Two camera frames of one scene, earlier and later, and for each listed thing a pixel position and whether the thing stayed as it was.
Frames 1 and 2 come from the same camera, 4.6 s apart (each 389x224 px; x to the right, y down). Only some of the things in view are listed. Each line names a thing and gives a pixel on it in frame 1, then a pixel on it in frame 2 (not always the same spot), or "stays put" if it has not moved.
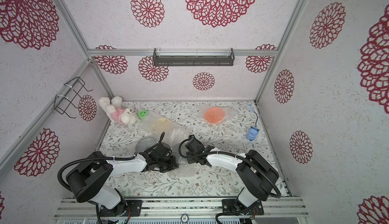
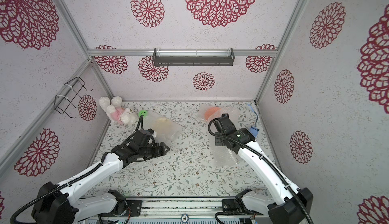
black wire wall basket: x=69 y=96 stays put
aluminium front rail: x=183 y=208 stays put
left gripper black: x=173 y=164 → x=158 y=152
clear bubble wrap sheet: x=174 y=137 → x=217 y=154
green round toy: x=143 y=114 stays put
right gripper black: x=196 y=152 → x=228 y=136
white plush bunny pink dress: x=113 y=108 stays put
